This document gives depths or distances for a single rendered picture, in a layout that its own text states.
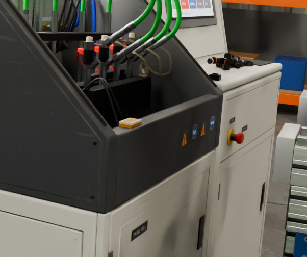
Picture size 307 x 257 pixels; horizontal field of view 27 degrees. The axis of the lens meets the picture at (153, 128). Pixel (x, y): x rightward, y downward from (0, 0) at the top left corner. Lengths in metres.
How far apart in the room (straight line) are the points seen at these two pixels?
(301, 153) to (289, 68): 5.69
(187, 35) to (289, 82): 4.72
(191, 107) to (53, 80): 0.47
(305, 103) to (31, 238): 0.77
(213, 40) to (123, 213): 1.22
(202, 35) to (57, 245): 1.20
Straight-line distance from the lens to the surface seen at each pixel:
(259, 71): 2.25
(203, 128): 1.76
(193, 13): 2.30
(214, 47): 2.47
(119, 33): 1.60
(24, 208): 1.41
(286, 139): 1.20
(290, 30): 7.97
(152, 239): 1.57
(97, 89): 1.63
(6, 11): 1.36
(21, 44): 1.34
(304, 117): 1.70
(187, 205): 1.75
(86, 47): 1.65
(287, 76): 6.90
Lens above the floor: 1.26
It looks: 13 degrees down
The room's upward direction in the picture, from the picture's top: 4 degrees clockwise
